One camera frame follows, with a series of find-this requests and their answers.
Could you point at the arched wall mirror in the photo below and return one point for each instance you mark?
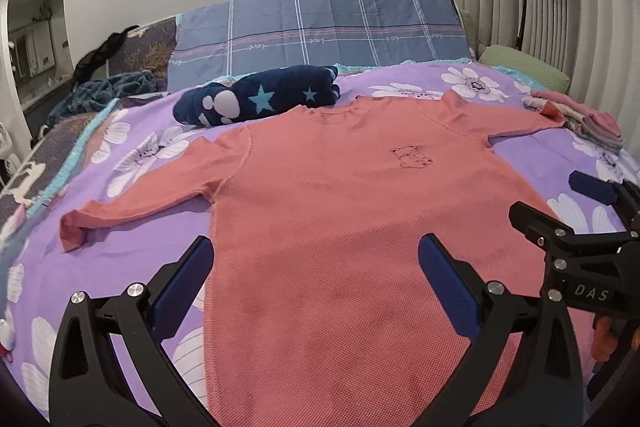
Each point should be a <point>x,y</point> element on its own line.
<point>36,67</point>

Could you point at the navy star plush toy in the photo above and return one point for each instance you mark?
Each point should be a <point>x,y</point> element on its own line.
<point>260,95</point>

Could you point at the purple floral duvet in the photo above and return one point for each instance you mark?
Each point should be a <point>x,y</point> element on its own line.
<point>144,138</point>

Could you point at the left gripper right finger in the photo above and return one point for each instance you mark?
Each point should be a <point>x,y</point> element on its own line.
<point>544,383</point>

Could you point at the green pillow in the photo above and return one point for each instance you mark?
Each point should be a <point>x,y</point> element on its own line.
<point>548,76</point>

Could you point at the dark floral pillow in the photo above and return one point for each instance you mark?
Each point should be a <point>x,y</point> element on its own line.
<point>147,47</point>

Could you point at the salmon pink knit sweater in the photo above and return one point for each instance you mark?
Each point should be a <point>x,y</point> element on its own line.
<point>317,312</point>

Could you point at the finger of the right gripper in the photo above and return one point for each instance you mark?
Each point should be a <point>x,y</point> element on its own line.
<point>555,238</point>
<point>623,197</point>

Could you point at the folded clothes stack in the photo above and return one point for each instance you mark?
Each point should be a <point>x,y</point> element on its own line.
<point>591,124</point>

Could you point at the black garment on bedhead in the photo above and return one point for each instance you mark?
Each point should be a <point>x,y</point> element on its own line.
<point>98,57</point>

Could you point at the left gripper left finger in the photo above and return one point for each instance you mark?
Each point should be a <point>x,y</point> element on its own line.
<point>87,386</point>

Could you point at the teal knit blanket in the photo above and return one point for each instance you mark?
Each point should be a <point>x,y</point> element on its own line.
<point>94,95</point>

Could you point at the right hand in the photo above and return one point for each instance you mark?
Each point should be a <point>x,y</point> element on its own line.
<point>604,342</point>

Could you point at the blue plaid headboard cover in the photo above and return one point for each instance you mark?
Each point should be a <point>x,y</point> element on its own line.
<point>238,37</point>

